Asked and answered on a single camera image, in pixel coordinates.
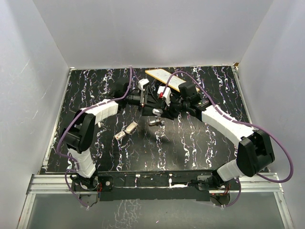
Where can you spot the staple box tray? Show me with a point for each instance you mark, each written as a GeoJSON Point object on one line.
{"type": "Point", "coordinates": [130, 127]}

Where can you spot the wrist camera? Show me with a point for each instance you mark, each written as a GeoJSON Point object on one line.
{"type": "Point", "coordinates": [164, 92]}
{"type": "Point", "coordinates": [143, 83]}

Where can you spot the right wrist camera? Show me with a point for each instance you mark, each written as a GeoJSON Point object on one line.
{"type": "Point", "coordinates": [164, 92]}

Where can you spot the yellow framed whiteboard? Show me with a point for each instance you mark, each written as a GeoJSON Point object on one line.
{"type": "Point", "coordinates": [163, 76]}

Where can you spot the white stapler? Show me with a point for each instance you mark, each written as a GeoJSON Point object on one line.
{"type": "Point", "coordinates": [157, 112]}
{"type": "Point", "coordinates": [155, 122]}

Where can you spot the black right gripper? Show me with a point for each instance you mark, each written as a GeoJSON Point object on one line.
{"type": "Point", "coordinates": [169, 113]}

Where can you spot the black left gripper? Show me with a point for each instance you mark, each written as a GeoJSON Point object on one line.
{"type": "Point", "coordinates": [147, 103]}

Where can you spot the white staple box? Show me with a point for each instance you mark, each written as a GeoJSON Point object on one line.
{"type": "Point", "coordinates": [119, 135]}

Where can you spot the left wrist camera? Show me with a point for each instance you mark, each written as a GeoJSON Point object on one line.
{"type": "Point", "coordinates": [143, 83]}

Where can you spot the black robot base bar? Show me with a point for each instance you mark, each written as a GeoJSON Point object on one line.
{"type": "Point", "coordinates": [151, 185]}

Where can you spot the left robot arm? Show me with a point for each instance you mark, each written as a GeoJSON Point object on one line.
{"type": "Point", "coordinates": [78, 135]}

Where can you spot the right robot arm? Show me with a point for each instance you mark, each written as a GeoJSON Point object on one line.
{"type": "Point", "coordinates": [254, 148]}

